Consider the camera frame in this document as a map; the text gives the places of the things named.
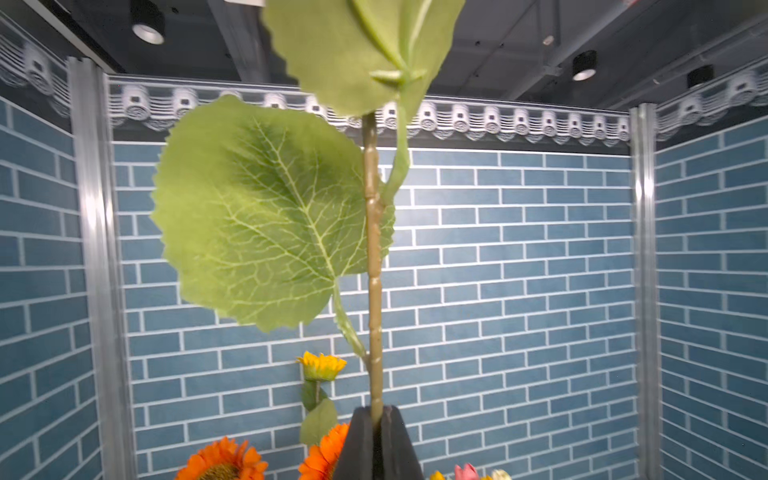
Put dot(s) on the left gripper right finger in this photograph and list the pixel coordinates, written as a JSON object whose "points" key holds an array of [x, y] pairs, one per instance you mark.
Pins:
{"points": [[397, 456]]}

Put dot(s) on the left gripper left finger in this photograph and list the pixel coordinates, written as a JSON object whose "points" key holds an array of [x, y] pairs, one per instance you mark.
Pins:
{"points": [[356, 461]]}

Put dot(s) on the yellow sunflower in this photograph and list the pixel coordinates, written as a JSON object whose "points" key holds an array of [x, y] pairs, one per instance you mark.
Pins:
{"points": [[321, 411], [269, 215]]}

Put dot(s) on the pink tulip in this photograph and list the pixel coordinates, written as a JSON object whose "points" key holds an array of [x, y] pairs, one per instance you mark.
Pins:
{"points": [[466, 472]]}

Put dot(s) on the orange gerbera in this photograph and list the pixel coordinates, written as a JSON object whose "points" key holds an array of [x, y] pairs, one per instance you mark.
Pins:
{"points": [[323, 458], [224, 459]]}

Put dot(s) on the white lace trim strip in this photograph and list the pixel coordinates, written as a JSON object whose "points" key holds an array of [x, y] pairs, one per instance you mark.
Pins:
{"points": [[158, 107]]}

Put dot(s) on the ceiling spot light right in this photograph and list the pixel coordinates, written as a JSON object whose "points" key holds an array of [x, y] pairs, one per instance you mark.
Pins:
{"points": [[584, 65]]}

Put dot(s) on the ceiling spot light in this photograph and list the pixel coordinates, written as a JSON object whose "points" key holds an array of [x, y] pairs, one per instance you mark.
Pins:
{"points": [[147, 21], [584, 65]]}

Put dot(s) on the ceiling spot light left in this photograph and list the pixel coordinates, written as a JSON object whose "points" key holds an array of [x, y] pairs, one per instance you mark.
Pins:
{"points": [[147, 21]]}

